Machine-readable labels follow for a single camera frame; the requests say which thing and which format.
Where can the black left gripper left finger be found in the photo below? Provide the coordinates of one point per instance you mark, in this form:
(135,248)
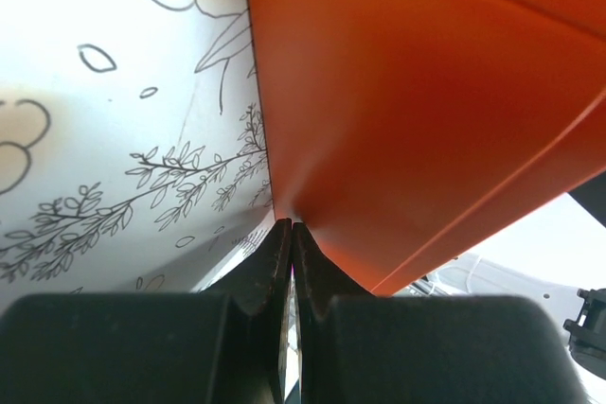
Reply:
(224,344)

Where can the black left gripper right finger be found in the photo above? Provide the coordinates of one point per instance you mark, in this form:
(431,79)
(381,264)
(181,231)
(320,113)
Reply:
(356,347)

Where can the floral table mat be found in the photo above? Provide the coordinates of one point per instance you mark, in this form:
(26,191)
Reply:
(133,154)

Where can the orange lollipop tray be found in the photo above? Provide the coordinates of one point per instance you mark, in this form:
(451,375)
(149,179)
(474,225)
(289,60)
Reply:
(403,132)

